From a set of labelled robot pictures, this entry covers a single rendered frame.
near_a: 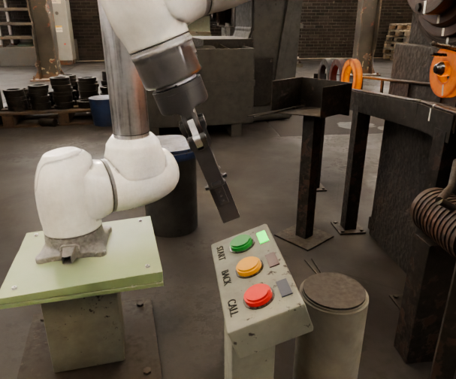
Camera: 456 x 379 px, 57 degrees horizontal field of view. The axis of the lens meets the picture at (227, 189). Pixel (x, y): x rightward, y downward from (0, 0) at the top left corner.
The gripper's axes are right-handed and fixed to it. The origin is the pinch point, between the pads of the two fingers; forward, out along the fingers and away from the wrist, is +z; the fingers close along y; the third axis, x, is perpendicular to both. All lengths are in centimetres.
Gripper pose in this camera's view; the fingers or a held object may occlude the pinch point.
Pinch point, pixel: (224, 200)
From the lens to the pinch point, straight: 69.4
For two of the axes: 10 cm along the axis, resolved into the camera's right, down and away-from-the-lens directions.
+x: -9.3, 3.6, 0.2
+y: -1.2, -3.7, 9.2
